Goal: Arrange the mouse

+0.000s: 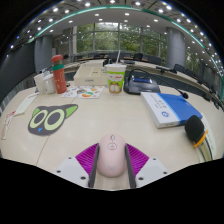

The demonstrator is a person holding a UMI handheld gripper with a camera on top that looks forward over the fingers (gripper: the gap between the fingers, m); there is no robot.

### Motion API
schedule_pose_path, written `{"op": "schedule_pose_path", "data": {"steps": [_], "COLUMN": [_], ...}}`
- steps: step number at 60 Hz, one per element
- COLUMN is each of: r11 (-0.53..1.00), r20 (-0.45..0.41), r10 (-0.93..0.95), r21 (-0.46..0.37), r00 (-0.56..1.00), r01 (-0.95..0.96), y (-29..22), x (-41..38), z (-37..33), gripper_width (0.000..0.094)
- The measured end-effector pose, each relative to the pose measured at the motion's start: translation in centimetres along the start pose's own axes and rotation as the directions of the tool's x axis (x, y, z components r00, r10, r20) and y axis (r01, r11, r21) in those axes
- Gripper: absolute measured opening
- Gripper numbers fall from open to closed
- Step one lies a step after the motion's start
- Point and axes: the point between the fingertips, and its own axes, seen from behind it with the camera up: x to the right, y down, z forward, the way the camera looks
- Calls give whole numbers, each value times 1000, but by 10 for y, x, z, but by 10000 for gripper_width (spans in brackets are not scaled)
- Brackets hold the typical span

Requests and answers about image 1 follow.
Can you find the beige plastic organiser box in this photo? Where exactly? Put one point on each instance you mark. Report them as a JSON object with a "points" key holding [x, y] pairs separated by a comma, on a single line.
{"points": [[90, 76]]}

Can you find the pink computer mouse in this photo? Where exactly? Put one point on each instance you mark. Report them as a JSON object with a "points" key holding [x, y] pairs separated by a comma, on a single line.
{"points": [[111, 156]]}

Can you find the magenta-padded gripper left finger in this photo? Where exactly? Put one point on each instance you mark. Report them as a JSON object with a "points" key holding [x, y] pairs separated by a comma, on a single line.
{"points": [[86, 158]]}

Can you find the long curved conference table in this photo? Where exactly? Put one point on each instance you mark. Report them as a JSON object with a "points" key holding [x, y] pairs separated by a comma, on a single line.
{"points": [[150, 65]]}

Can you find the colourful sticker sheet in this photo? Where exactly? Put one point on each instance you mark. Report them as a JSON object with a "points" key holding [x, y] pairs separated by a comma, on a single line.
{"points": [[83, 92]]}

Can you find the plain white paper cup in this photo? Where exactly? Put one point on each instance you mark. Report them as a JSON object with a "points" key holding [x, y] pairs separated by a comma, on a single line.
{"points": [[40, 85]]}

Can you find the white sheet with red header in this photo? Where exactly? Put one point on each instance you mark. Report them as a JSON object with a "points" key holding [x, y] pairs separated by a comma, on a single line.
{"points": [[26, 104]]}

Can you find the blue and white book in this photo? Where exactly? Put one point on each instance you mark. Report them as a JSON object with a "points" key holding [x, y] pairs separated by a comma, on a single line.
{"points": [[173, 106]]}

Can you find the green-printed paper cup with straw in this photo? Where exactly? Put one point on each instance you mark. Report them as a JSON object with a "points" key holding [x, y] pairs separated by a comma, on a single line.
{"points": [[115, 78]]}

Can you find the ceiling lights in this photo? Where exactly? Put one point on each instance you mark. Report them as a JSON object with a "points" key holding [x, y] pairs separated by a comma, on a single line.
{"points": [[135, 3]]}

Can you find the red bottle with green band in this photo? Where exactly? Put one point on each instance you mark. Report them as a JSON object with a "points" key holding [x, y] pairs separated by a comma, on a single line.
{"points": [[60, 76]]}

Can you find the black handheld microphone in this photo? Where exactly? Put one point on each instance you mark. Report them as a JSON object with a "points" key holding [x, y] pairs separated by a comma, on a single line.
{"points": [[194, 128]]}

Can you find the row of dark chairs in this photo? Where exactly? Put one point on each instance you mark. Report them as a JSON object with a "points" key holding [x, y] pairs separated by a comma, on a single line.
{"points": [[113, 56]]}

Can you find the cat-face mouse pad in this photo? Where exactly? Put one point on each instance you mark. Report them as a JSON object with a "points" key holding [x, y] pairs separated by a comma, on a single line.
{"points": [[50, 120]]}

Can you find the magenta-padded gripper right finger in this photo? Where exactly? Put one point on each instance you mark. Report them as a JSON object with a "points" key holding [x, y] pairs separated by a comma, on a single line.
{"points": [[138, 160]]}

